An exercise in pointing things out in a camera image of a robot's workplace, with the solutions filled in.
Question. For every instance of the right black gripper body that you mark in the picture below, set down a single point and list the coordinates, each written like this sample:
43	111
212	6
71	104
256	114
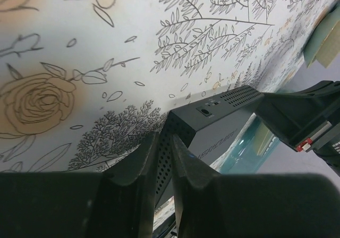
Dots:
306	120

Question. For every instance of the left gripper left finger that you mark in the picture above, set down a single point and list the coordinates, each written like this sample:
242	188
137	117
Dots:
118	202

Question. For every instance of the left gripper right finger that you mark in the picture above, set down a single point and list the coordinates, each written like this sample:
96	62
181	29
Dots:
210	204

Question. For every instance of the black network switch box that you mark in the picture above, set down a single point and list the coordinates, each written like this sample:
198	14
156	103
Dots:
207	127

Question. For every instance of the teal plastic tub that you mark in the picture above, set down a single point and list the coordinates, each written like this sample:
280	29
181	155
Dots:
249	151

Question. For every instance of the cream square bowl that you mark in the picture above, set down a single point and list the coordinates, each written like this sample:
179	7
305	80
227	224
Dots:
322	49

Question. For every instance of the pale green square plate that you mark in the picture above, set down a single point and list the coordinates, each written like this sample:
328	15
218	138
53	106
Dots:
330	20

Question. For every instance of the floral table mat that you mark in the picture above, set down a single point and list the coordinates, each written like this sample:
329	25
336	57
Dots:
83	81

